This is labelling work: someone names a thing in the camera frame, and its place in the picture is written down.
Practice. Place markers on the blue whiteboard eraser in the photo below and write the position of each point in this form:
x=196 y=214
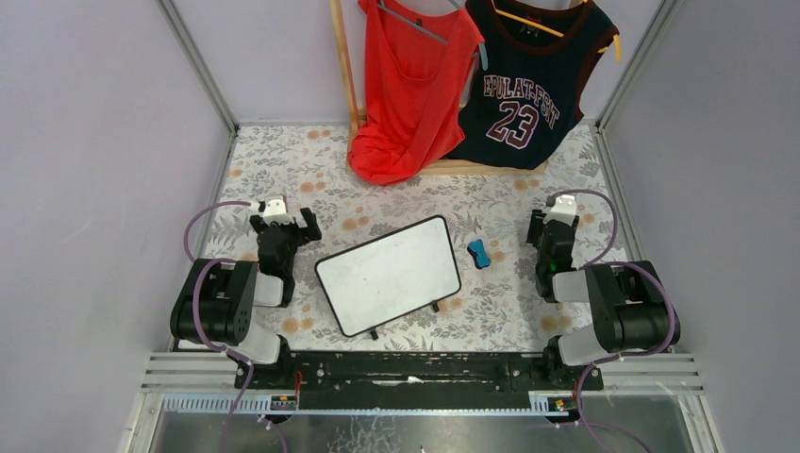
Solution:
x=476 y=249

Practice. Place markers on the grey clothes hanger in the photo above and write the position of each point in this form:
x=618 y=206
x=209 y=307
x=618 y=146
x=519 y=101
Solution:
x=481 y=48

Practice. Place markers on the wooden clothes rack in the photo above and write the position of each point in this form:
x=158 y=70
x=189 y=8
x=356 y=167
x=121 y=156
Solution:
x=357 y=114

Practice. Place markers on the yellow clothes hanger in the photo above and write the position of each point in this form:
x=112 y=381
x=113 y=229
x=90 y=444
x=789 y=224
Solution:
x=616 y=39

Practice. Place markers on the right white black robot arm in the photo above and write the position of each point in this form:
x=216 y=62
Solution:
x=628 y=308

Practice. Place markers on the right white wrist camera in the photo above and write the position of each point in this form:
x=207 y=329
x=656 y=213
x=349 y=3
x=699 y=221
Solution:
x=561 y=208

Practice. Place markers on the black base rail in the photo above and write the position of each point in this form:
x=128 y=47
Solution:
x=416 y=381

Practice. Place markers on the red tank top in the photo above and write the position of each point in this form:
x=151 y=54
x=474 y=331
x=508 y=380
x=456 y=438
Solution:
x=413 y=90

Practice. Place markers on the dark basketball jersey number 23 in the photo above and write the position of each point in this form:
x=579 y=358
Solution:
x=523 y=106

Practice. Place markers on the floral tablecloth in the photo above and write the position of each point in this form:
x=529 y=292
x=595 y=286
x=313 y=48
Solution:
x=496 y=309

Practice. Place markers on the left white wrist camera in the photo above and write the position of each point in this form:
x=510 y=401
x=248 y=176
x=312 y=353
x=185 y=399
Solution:
x=274 y=210

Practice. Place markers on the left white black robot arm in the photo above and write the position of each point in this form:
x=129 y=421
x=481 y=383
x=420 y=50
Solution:
x=215 y=305

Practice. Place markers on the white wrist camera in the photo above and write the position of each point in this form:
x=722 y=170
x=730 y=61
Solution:
x=274 y=210
x=561 y=208

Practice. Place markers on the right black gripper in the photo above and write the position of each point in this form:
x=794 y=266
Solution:
x=556 y=226

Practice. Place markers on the white board with black frame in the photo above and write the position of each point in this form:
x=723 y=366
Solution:
x=373 y=283

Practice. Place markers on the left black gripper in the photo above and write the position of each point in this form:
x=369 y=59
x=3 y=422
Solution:
x=284 y=226

